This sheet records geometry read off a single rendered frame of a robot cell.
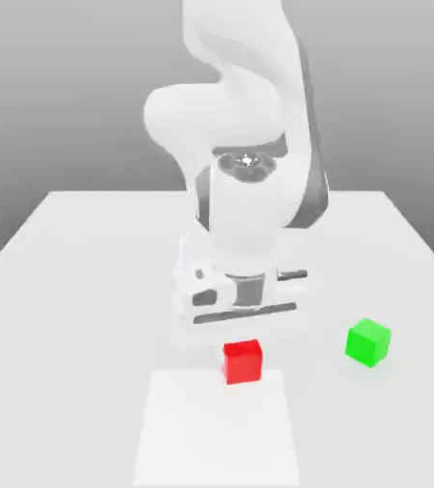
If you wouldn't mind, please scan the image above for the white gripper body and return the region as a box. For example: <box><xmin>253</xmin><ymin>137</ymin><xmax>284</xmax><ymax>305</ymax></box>
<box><xmin>170</xmin><ymin>299</ymin><xmax>306</xmax><ymax>351</ymax></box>

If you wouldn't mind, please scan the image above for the small red cube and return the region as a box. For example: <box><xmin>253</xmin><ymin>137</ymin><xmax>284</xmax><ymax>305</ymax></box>
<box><xmin>222</xmin><ymin>338</ymin><xmax>264</xmax><ymax>386</ymax></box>

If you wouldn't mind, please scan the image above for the small green cube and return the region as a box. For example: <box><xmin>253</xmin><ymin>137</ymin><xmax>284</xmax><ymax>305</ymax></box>
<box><xmin>344</xmin><ymin>317</ymin><xmax>393</xmax><ymax>370</ymax></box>

